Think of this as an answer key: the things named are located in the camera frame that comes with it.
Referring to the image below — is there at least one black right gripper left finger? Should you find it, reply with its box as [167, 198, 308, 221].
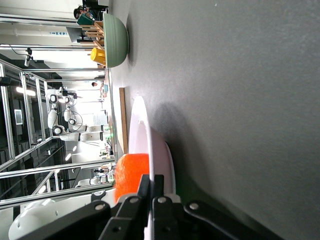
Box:
[17, 174, 151, 240]

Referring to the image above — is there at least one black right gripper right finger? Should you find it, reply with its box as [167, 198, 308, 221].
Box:
[152, 174, 283, 240]

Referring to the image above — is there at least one orange fruit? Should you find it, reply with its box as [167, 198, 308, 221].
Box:
[113, 153, 150, 204]

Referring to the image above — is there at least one white round plate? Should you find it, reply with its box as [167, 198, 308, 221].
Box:
[127, 96, 177, 240]

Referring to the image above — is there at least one wooden cutting board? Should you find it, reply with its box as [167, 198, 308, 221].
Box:
[118, 87, 129, 155]

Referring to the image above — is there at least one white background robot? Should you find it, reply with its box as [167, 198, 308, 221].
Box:
[45, 86, 105, 144]

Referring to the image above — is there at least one seated background person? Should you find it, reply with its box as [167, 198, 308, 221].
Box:
[90, 80, 110, 99]

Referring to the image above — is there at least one yellow cup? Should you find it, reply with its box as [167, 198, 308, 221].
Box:
[90, 47, 107, 67]

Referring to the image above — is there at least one light green bowl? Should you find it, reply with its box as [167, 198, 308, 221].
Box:
[102, 12, 130, 69]

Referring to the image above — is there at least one wooden peg mug rack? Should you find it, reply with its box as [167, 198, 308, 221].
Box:
[83, 20, 106, 55]

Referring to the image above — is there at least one dark haired background person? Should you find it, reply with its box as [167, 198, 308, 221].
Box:
[73, 5, 97, 21]

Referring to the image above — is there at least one aluminium cell frame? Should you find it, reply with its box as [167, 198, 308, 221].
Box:
[0, 13, 119, 208]

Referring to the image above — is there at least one mounted background camera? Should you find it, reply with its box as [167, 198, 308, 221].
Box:
[23, 47, 34, 68]

